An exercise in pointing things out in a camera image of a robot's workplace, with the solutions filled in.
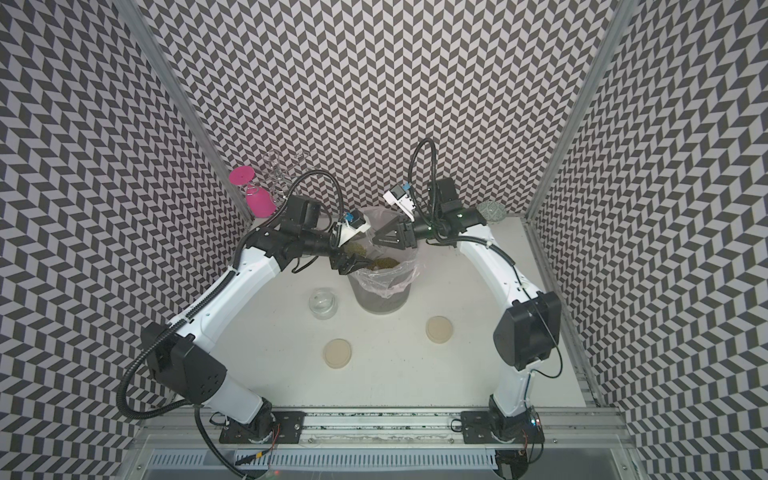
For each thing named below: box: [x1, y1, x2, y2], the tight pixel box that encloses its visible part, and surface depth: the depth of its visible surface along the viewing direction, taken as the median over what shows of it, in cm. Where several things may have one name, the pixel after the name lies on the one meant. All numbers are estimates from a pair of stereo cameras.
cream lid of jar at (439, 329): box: [425, 315, 453, 344], surface depth 93 cm
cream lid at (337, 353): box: [322, 338, 352, 369], surface depth 88 cm
